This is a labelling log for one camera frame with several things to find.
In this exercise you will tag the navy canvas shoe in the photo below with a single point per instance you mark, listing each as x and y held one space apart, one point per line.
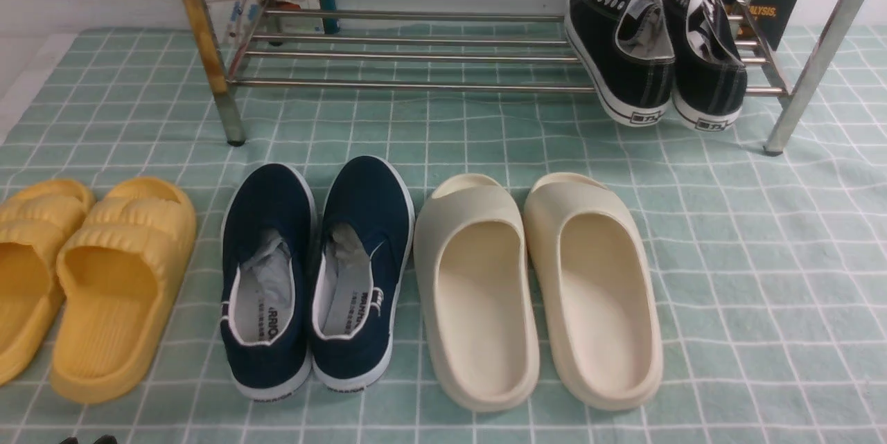
266 236
364 246

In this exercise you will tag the metal shoe rack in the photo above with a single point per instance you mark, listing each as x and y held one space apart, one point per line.
263 38

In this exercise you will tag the left cream slipper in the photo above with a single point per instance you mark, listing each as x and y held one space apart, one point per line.
471 264

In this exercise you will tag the cream slipper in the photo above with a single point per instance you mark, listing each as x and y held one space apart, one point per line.
471 264
600 309

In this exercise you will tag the right cream slipper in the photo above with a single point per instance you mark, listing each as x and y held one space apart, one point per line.
600 309

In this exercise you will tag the left black sneaker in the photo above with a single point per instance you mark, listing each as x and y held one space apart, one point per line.
624 46

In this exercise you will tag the black sneaker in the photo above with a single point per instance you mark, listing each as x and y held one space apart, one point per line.
710 80
624 46

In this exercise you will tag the right black sneaker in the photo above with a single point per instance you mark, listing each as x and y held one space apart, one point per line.
710 80

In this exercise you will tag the right yellow slipper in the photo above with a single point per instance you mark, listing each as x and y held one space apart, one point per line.
121 272

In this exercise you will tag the yellow slipper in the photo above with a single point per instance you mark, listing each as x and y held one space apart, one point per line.
121 272
35 224

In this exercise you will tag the green checked cloth mat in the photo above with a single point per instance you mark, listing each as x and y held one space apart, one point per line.
769 272

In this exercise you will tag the left yellow slipper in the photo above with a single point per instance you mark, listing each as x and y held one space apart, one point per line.
35 224

